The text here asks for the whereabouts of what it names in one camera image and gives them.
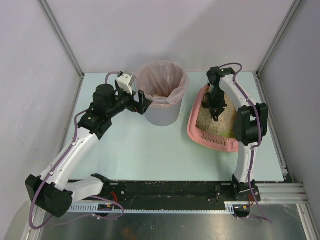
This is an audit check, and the pink green litter box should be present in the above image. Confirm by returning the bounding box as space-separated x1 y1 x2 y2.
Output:
187 84 239 153

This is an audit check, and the black slotted litter scoop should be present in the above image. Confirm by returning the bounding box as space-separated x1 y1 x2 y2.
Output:
201 92 212 109

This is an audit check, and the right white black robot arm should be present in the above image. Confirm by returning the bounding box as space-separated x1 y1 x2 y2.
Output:
205 64 269 201

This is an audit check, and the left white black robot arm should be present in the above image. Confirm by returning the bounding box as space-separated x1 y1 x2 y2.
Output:
25 84 152 218

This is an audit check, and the beige cat litter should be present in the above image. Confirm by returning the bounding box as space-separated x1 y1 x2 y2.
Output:
196 94 237 139

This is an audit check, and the grey trash bucket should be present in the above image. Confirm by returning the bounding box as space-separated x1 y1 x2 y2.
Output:
135 83 188 127

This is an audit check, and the pink plastic bin liner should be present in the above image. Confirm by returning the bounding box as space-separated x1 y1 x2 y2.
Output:
134 61 190 110

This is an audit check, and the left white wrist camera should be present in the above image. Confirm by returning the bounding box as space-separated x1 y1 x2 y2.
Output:
115 71 136 96

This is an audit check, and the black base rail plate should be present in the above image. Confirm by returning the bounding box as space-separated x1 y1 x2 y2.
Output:
97 180 254 212

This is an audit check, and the aluminium frame rail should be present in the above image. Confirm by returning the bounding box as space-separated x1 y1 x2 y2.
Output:
36 182 307 215

